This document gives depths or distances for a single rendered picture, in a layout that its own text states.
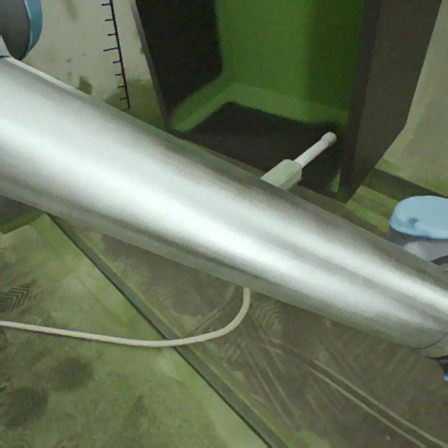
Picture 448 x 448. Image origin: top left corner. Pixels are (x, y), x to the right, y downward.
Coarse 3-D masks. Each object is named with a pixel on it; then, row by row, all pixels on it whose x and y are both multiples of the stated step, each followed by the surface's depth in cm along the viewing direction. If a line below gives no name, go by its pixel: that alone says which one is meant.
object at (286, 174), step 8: (328, 136) 86; (320, 144) 83; (328, 144) 85; (312, 152) 81; (320, 152) 83; (288, 160) 77; (296, 160) 78; (304, 160) 79; (280, 168) 74; (288, 168) 74; (296, 168) 74; (264, 176) 72; (272, 176) 72; (280, 176) 72; (288, 176) 72; (296, 176) 75; (280, 184) 71; (288, 184) 73
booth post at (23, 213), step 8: (0, 200) 135; (8, 200) 137; (0, 208) 136; (8, 208) 139; (16, 208) 141; (24, 208) 143; (32, 208) 146; (0, 216) 138; (8, 216) 140; (16, 216) 142; (24, 216) 145; (32, 216) 147; (40, 216) 150; (0, 224) 139; (8, 224) 142; (16, 224) 144; (24, 224) 146; (8, 232) 143
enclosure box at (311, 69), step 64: (128, 0) 83; (192, 0) 97; (256, 0) 100; (320, 0) 89; (384, 0) 51; (192, 64) 107; (256, 64) 115; (320, 64) 101; (384, 64) 62; (192, 128) 110; (256, 128) 106; (320, 128) 101; (384, 128) 80; (320, 192) 84
